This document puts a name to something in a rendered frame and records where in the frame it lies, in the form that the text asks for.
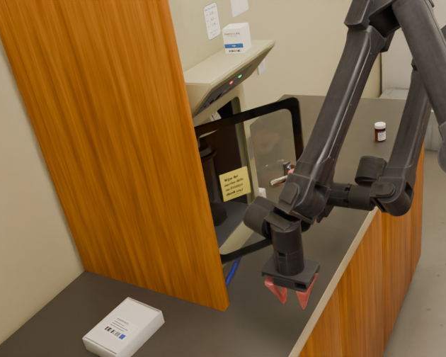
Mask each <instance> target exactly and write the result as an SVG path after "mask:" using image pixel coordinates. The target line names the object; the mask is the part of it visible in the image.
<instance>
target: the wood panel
mask: <svg viewBox="0 0 446 357"><path fill-rule="evenodd" d="M0 38H1V41H2V44H3V46H4V49H5V52H6V55H7V57H8V60H9V63H10V65H11V68H12V71H13V75H14V76H15V79H16V83H17V85H18V88H19V91H20V93H21V96H22V99H23V102H24V104H25V107H26V110H27V112H28V115H29V118H30V121H31V123H32V126H33V129H34V131H35V135H36V137H37V139H38V143H39V145H40V148H41V151H42V154H43V156H44V159H45V162H46V165H47V167H48V170H49V173H50V176H51V178H52V182H53V184H54V186H55V190H56V192H57V195H58V198H59V201H60V203H61V206H62V209H63V211H64V214H65V217H66V219H67V222H68V225H69V228H70V230H71V233H72V236H73V238H74V242H75V244H76V247H77V250H78V252H79V256H80V258H81V261H82V264H83V266H84V269H85V271H90V272H92V273H97V274H99V275H102V276H106V277H109V278H113V279H115V280H119V281H123V282H126V283H130V284H133V285H137V286H139V287H142V288H146V289H150V290H153V291H156V292H159V293H163V294H166V295H170V296H173V297H176V298H180V299H183V300H187V301H190V302H194V303H197V304H199V305H204V306H206V307H211V308H213V309H216V310H220V311H223V312H224V311H225V310H226V309H227V308H228V306H229V305H230V303H229V296H228V292H227V286H226V282H225V278H224V272H223V268H222V262H221V258H220V254H219V247H218V243H217V237H216V233H215V227H214V223H213V219H212V213H211V209H210V202H209V198H208V194H207V188H206V184H205V178H204V174H203V170H202V164H201V160H200V153H199V149H198V143H197V139H196V135H195V129H194V125H193V119H192V115H191V111H190V104H189V100H188V94H187V90H186V87H185V80H184V76H183V70H182V66H181V59H180V55H179V51H178V45H177V41H176V35H175V31H174V27H173V21H172V17H171V10H170V6H169V2H168V0H0Z"/></svg>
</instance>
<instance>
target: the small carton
mask: <svg viewBox="0 0 446 357"><path fill-rule="evenodd" d="M222 35H223V39H224V48H225V52H226V54H236V53H245V52H246V51H247V50H249V49H250V48H251V36H250V31H249V26H248V23H231V24H229V25H227V26H226V27H224V28H223V29H222Z"/></svg>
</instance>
